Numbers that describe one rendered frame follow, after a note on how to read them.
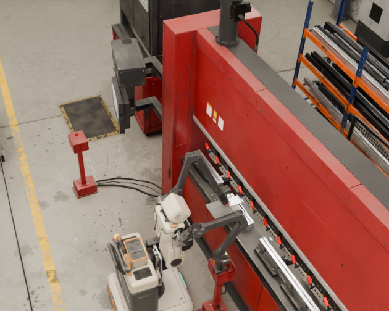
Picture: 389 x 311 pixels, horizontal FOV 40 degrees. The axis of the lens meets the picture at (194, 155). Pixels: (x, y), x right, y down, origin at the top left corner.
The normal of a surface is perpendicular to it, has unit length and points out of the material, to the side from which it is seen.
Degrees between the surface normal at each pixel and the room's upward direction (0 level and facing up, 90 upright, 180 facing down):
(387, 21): 90
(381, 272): 90
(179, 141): 90
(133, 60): 0
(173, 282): 0
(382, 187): 0
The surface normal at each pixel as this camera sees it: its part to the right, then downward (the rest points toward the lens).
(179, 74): 0.45, 0.62
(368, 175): 0.04, -0.73
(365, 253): -0.89, 0.27
